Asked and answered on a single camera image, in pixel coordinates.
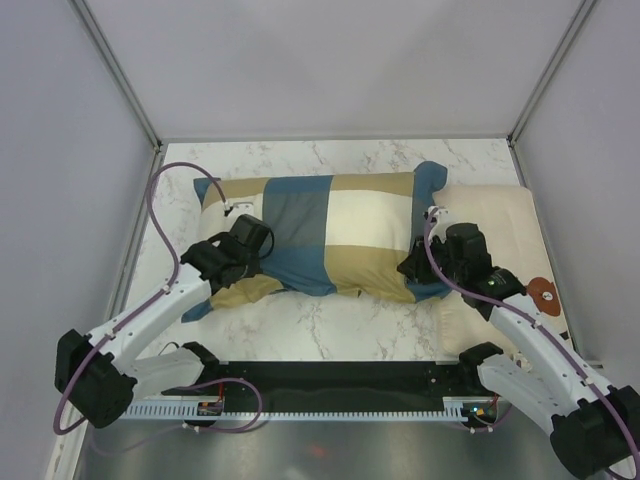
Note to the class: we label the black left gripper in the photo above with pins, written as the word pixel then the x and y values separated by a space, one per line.
pixel 254 268

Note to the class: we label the blue beige checkered pillowcase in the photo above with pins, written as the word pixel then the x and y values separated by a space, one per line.
pixel 344 234

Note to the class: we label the aluminium right frame post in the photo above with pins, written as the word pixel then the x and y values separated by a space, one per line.
pixel 569 37

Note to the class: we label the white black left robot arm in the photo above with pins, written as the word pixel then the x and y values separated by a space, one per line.
pixel 101 373

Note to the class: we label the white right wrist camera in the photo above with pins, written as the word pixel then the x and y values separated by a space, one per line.
pixel 439 216

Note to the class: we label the aluminium left frame post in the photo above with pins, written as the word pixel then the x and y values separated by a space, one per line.
pixel 99 40

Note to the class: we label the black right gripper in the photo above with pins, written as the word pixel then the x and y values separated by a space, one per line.
pixel 413 266

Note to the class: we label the aluminium frame post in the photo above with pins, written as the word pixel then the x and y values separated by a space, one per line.
pixel 99 40
pixel 569 37

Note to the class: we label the cream pillow with bear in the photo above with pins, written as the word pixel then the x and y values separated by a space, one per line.
pixel 507 218

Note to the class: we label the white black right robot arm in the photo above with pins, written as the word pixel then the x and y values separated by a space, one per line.
pixel 592 425

